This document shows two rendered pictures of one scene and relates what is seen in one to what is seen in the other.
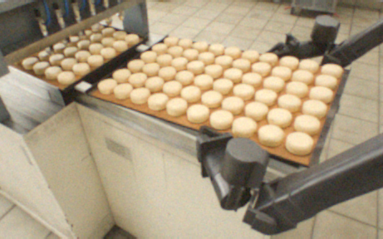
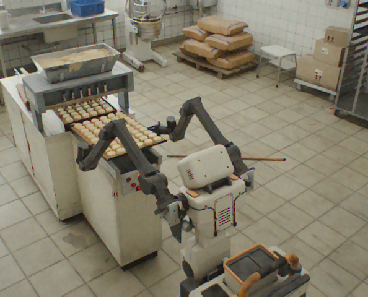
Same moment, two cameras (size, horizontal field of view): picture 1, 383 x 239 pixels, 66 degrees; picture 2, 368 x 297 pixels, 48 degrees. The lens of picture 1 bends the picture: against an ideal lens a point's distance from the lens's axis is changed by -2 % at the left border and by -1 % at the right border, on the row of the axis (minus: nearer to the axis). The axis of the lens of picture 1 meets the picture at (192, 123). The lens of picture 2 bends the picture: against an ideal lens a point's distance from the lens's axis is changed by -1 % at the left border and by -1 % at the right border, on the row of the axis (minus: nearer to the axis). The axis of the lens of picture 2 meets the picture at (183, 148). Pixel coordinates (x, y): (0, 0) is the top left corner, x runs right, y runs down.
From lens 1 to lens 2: 2.13 m
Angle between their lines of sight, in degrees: 22
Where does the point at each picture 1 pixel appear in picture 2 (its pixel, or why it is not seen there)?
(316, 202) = (89, 160)
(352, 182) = (92, 153)
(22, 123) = (46, 133)
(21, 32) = (56, 98)
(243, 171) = (79, 150)
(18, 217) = (38, 197)
